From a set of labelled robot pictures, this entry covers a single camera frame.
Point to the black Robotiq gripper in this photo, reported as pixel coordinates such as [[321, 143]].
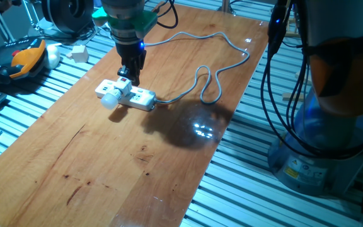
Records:
[[131, 50]]

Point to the white bulb holder with bulb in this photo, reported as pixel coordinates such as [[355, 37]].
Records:
[[109, 101]]

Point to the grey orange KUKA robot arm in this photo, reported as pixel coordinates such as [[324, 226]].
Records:
[[342, 19]]

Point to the bystander hand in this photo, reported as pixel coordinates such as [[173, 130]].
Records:
[[3, 3]]

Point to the white power strip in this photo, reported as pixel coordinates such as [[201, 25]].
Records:
[[140, 97]]

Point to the white polyhedron block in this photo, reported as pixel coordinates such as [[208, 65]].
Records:
[[80, 54]]

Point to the small green object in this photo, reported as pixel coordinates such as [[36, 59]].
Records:
[[99, 15]]

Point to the white round object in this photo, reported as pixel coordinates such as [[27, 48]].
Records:
[[53, 56]]

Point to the black round spool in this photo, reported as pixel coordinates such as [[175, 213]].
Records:
[[65, 14]]

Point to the orange black teach pendant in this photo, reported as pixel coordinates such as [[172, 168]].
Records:
[[27, 60]]

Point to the thin metal rod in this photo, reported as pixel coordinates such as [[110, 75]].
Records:
[[30, 14]]

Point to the orange wooden board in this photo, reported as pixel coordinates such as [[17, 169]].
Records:
[[106, 195]]

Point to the small wooden piece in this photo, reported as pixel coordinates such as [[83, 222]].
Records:
[[291, 96]]

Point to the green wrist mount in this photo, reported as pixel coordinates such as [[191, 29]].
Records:
[[147, 20]]

